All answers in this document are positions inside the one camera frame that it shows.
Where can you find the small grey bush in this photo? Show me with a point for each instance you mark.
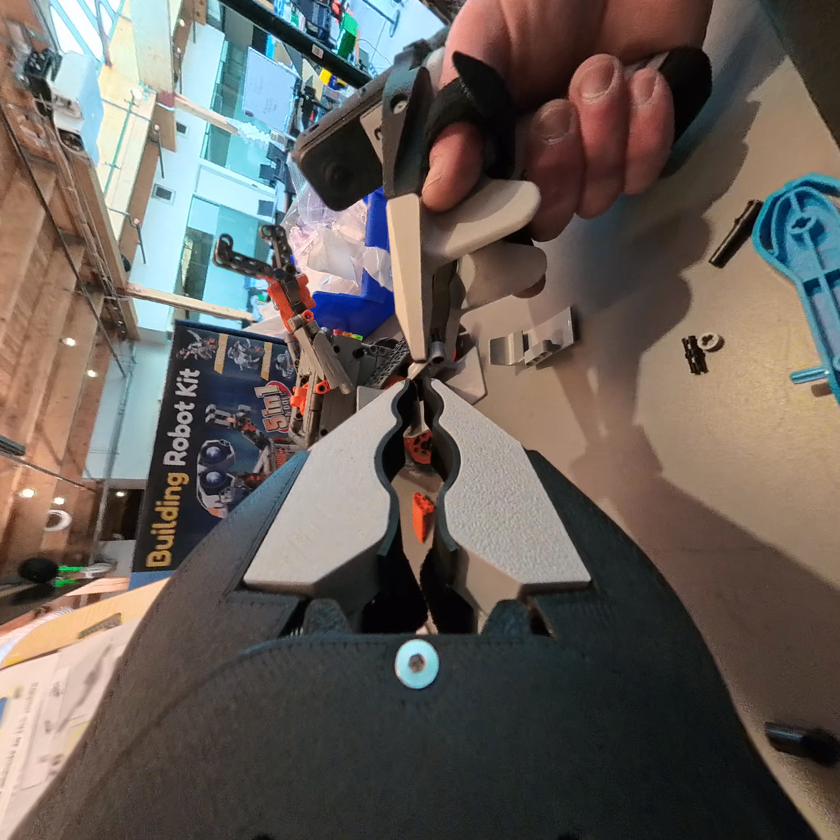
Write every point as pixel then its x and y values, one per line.
pixel 710 341

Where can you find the robot instruction booklet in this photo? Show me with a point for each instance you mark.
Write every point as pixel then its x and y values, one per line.
pixel 46 735

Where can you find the white standing sign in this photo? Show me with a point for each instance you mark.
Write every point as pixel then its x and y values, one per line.
pixel 269 85

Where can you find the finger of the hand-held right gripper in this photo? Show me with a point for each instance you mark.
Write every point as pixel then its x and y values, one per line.
pixel 446 302
pixel 408 262

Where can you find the grey curved panel assembly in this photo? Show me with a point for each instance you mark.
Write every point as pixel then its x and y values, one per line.
pixel 469 377
pixel 551 328

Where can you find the blue storage bin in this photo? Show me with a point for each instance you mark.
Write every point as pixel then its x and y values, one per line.
pixel 348 303

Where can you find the teal separator tool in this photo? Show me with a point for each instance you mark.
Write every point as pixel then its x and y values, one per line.
pixel 823 302

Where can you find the orange wedge panel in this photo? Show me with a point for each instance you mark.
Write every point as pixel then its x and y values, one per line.
pixel 423 518

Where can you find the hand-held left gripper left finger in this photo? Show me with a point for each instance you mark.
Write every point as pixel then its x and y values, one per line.
pixel 321 518

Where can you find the black pin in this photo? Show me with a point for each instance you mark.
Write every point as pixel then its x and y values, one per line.
pixel 735 233

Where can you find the dark blue robot kit box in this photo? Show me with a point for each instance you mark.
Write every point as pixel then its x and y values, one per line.
pixel 197 459

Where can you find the black bush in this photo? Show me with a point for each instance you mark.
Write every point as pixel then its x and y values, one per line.
pixel 797 741

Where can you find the black connector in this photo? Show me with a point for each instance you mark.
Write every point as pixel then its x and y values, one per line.
pixel 693 354

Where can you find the grey orange tracked toy robot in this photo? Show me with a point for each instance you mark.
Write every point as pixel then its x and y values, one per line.
pixel 325 354

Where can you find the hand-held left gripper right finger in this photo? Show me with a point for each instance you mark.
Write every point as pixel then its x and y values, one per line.
pixel 518 518

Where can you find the person's right hand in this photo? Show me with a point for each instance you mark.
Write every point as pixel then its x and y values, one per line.
pixel 558 39

